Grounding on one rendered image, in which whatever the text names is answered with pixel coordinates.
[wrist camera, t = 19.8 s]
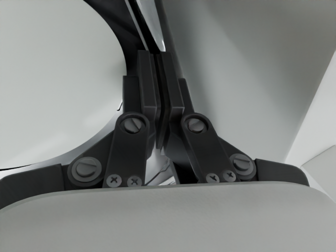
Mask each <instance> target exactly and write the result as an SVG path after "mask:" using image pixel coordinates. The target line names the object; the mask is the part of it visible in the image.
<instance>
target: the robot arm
mask: <svg viewBox="0 0 336 252"><path fill-rule="evenodd" d="M154 145H156V149H160V155H161V156H162V155H165V156H166V157H167V158H169V164H170V167H171V170H172V173H173V176H174V179H175V183H176V184H172V185H152V186H145V177H146V166H147V160H148V159H149V158H150V157H151V156H152V152H153V149H154ZM0 252H336V203H335V202H334V201H333V200H332V199H331V198H330V197H329V196H327V195H326V194H325V193H323V192H321V191H319V190H317V189H315V188H312V187H310V185H309V181H308V178H307V176H306V174H305V173H304V172H303V171H302V170H301V169H300V168H298V167H297V166H294V165H291V164H285V163H280V162H275V161H269V160H264V159H258V158H256V159H255V160H252V158H250V157H249V156H248V155H247V154H245V153H244V152H242V151H241V150H239V149H237V148H236V147H234V146H233V145H231V144H230V143H228V142H227V141H225V140H224V139H222V138H221V137H219V136H218V135H217V133H216V131H215V129H214V127H213V125H212V123H211V122H210V120H209V119H208V118H207V117H206V116H205V115H203V114H201V113H197V112H195V111H194V107H193V103H192V100H191V96H190V93H189V89H188V85H187V82H186V79H185V78H178V77H177V73H176V68H175V64H174V60H173V56H172V53H171V52H168V51H160V53H159V54H156V55H155V61H154V55H153V54H152V53H150V52H149V50H138V51H137V65H136V76H130V75H123V76H122V114H121V115H120V116H119V117H118V118H117V120H116V123H115V128H114V130H113V131H111V132H110V133H109V134H107V135H106V136H105V137H103V138H102V139H101V140H99V141H98V142H97V143H95V144H94V145H93V146H91V147H90V148H88V149H87V150H86V151H84V152H83V153H82V154H80V155H79V156H78V157H76V158H75V159H74V160H73V161H72V162H71V163H70V164H66V165H62V164H61V163H59V164H55V165H50V166H46V167H41V168H36V169H32V170H27V171H23V172H18V173H14V174H10V175H7V176H4V177H3V178H1V179H0Z"/></svg>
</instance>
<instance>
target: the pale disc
mask: <svg viewBox="0 0 336 252"><path fill-rule="evenodd" d="M126 75H127V67H126V61H125V56H124V53H123V50H122V47H121V45H120V43H119V41H118V39H117V37H116V35H115V34H114V32H113V31H112V29H111V28H110V26H109V25H108V24H107V23H106V21H105V20H104V19H103V18H102V17H101V16H100V15H99V14H98V13H97V12H96V11H95V10H94V9H93V8H92V7H91V6H90V5H88V4H87V3H86V2H85V1H83V0H0V169H7V168H15V167H21V166H26V165H31V164H35V163H39V162H43V161H46V160H49V159H52V158H55V157H57V156H60V155H62V154H64V153H67V152H69V151H71V150H73V149H75V148H76V147H78V146H80V145H82V144H83V143H85V142H86V141H88V140H89V139H90V138H92V137H93V136H94V135H96V134H97V133H98V132H99V131H100V130H101V129H102V128H103V127H104V126H105V125H106V124H107V123H108V122H109V121H110V119H111V118H112V117H113V115H114V114H115V112H116V111H117V109H118V107H119V105H120V103H121V101H122V98H123V76H126Z"/></svg>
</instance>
